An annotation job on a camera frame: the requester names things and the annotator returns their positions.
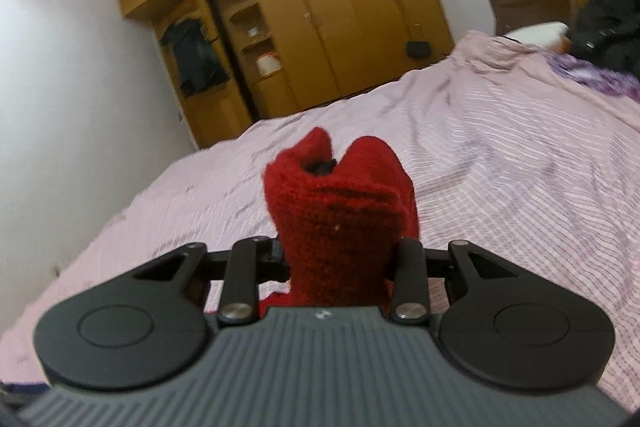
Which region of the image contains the red knitted garment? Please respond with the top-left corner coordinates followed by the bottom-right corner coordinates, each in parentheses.
top-left (262, 128), bottom-right (420, 308)

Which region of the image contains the pink checked bed sheet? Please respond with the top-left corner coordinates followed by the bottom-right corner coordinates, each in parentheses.
top-left (1, 31), bottom-right (639, 410)

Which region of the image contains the purple ruffled cloth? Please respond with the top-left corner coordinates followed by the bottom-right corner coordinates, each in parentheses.
top-left (546, 53), bottom-right (640, 103)

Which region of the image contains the dark hanging garment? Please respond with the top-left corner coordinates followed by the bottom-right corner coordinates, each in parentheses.
top-left (160, 18), bottom-right (230, 98)

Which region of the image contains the small black bag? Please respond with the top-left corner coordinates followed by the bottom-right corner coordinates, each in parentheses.
top-left (405, 40), bottom-right (432, 61)

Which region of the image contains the white pillow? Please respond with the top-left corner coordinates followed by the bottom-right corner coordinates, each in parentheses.
top-left (504, 22), bottom-right (570, 53)

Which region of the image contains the white box on shelf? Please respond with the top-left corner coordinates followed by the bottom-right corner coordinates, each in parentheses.
top-left (255, 51), bottom-right (282, 78)

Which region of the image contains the wooden wardrobe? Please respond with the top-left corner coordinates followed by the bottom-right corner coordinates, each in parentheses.
top-left (119, 0), bottom-right (454, 147)

